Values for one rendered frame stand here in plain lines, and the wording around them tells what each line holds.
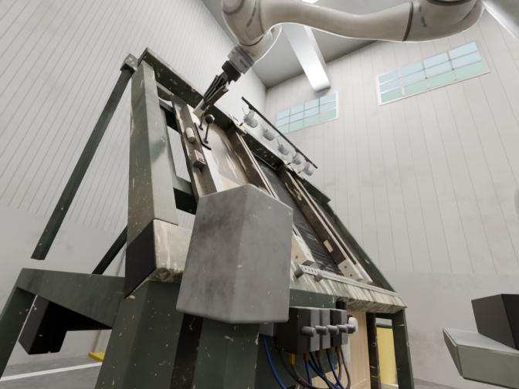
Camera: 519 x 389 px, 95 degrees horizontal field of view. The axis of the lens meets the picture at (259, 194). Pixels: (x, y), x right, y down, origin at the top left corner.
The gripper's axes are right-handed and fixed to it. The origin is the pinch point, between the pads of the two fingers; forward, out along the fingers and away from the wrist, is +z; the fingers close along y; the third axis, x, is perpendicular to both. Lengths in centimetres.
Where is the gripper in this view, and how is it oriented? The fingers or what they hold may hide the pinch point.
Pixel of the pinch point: (201, 108)
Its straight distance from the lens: 103.3
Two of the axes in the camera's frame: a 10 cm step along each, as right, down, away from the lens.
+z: -7.0, 6.5, 3.0
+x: 6.3, 3.6, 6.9
